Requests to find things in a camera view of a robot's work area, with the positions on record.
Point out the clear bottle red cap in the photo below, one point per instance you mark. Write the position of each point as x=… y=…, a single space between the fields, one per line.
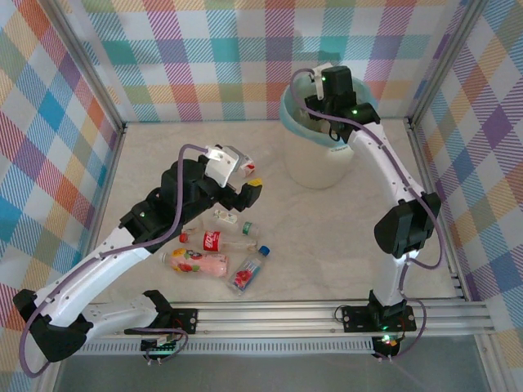
x=211 y=241

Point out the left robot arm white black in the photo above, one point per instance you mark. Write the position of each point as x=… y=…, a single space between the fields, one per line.
x=81 y=277

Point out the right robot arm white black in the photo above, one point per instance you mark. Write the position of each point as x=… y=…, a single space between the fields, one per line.
x=388 y=163

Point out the white bin with blue rim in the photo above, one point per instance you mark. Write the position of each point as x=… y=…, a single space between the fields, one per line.
x=314 y=167

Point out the clear bottle with green band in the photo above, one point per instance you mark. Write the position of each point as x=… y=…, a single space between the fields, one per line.
x=248 y=228

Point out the small bottle yellow-green label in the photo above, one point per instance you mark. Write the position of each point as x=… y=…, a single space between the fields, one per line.
x=224 y=217

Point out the pink bottle with white cap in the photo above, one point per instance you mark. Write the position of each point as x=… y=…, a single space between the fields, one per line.
x=196 y=263

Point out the blue-capped bottle red flower label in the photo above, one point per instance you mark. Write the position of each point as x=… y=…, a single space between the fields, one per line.
x=247 y=273

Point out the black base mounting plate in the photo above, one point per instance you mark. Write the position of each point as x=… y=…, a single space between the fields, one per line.
x=186 y=320
x=355 y=318

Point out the green circuit board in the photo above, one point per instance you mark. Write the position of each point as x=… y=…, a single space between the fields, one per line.
x=159 y=345
x=387 y=341

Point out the aluminium side rail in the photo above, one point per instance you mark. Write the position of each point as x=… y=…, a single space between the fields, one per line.
x=116 y=155
x=457 y=281

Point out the aluminium frame post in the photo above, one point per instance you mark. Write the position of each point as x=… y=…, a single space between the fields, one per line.
x=445 y=61
x=88 y=69

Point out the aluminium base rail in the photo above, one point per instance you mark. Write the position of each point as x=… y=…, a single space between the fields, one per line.
x=265 y=316

